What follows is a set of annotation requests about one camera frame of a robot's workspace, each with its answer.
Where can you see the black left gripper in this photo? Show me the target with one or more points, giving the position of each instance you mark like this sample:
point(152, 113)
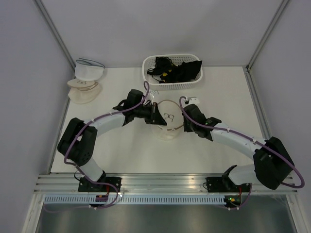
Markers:
point(155, 116)

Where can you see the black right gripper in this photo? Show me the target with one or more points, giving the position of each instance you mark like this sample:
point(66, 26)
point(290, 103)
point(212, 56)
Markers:
point(186, 128)

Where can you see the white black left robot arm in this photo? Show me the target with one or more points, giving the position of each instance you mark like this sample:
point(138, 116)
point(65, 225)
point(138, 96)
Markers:
point(78, 141)

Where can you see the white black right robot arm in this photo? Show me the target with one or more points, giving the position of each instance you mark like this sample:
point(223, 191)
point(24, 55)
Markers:
point(271, 162)

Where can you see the flat cream laundry bag upper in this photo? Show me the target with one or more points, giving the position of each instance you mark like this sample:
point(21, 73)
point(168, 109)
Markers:
point(83, 85)

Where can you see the black garments in basket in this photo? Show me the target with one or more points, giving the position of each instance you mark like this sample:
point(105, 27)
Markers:
point(168, 72)

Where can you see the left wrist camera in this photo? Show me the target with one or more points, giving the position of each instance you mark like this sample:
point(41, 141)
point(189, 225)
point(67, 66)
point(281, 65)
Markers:
point(153, 94)

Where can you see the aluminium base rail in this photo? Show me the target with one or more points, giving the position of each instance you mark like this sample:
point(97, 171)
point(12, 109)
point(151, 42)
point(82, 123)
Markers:
point(132, 184)

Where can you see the right aluminium frame post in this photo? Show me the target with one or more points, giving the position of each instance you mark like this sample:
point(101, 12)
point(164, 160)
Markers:
point(273, 23)

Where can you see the aluminium frame post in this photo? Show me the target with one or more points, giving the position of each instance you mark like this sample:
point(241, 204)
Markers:
point(55, 33)
point(273, 23)

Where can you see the white slotted cable duct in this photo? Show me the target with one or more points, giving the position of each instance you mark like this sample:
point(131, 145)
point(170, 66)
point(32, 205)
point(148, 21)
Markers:
point(135, 199)

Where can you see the left aluminium frame post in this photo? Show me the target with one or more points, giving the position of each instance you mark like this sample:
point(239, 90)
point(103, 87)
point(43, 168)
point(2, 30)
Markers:
point(55, 33)

